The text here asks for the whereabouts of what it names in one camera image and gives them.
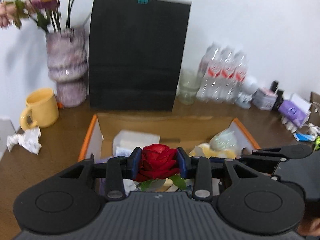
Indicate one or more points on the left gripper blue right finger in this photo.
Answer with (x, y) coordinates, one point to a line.
(182, 159)

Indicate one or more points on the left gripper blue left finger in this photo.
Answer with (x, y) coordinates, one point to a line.
(135, 159)

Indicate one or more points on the red artificial rose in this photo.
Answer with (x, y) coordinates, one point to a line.
(158, 162)

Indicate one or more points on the white cloth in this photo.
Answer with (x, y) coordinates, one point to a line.
(130, 186)

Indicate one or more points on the clear plastic bag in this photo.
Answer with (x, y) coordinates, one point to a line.
(225, 140)

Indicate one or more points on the person's left hand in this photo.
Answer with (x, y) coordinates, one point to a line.
(309, 226)

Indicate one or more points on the yellow white plush toy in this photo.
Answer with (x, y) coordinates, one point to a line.
(204, 150)

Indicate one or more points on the orange cardboard box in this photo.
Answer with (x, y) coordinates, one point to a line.
(174, 131)

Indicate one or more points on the purple tissue pack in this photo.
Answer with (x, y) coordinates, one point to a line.
(292, 114)

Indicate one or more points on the small patterned tin box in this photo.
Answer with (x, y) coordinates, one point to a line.
(264, 99)

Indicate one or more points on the black small bottles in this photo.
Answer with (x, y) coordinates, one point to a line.
(279, 95)

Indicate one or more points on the left water bottle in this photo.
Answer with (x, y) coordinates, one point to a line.
(202, 72)

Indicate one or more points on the water bottle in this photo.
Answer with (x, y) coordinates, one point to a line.
(240, 64)
(202, 72)
(226, 74)

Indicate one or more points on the clear drinking glass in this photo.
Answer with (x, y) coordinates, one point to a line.
(188, 86)

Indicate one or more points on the small white robot figurine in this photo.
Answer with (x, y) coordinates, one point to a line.
(247, 89)

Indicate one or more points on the middle water bottle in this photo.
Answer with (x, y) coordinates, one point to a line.
(226, 74)

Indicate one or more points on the right water bottle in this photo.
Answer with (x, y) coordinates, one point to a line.
(240, 64)

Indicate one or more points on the yellow ceramic mug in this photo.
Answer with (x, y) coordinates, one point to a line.
(41, 109)

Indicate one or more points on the crumpled white paper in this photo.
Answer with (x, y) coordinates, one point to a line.
(29, 140)

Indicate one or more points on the black paper shopping bag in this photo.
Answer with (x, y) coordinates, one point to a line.
(135, 53)

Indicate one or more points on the purple white ceramic vase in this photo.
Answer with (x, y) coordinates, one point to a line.
(67, 65)

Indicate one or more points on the dried pink flower bouquet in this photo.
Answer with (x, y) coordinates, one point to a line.
(44, 13)

